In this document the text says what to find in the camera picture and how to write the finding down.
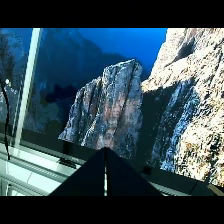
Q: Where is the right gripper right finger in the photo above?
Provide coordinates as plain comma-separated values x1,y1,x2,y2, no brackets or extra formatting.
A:
106,146,164,197

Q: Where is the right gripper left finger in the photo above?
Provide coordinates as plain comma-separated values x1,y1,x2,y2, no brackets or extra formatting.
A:
49,146,107,197

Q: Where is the black cable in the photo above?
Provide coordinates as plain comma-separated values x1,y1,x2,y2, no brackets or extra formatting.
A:
0,78,12,162

